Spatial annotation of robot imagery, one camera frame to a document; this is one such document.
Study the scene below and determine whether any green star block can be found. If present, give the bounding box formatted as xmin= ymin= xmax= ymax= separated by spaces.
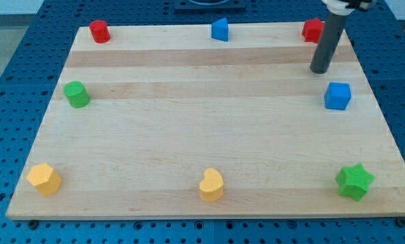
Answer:
xmin=335 ymin=163 xmax=375 ymax=201

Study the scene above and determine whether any white robot end-effector mount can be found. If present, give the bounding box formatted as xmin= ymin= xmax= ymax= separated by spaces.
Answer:
xmin=322 ymin=0 xmax=377 ymax=16

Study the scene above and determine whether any yellow heart block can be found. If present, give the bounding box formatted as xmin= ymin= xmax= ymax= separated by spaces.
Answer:
xmin=199 ymin=168 xmax=224 ymax=202

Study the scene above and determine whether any blue triangular prism block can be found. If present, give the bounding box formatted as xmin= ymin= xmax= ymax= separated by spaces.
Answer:
xmin=211 ymin=18 xmax=229 ymax=42

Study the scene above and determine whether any blue cube block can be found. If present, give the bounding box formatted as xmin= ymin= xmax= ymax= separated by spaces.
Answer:
xmin=324 ymin=82 xmax=351 ymax=110

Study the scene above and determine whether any wooden board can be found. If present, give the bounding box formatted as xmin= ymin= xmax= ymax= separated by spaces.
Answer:
xmin=6 ymin=22 xmax=405 ymax=220

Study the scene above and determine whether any green cylinder block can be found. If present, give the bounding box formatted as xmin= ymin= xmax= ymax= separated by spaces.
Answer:
xmin=64 ymin=81 xmax=90 ymax=108

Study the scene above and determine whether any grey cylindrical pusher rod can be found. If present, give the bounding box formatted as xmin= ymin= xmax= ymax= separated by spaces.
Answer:
xmin=310 ymin=12 xmax=349 ymax=74

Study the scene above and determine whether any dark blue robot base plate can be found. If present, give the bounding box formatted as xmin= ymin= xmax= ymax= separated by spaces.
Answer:
xmin=173 ymin=0 xmax=246 ymax=13

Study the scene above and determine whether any red cylinder block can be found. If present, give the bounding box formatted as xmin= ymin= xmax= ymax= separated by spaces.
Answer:
xmin=89 ymin=20 xmax=111 ymax=43

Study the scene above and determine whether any red star block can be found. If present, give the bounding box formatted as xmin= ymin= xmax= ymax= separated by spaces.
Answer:
xmin=302 ymin=18 xmax=325 ymax=44

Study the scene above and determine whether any yellow hexagon block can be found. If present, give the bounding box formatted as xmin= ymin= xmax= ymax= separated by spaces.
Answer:
xmin=26 ymin=163 xmax=62 ymax=196

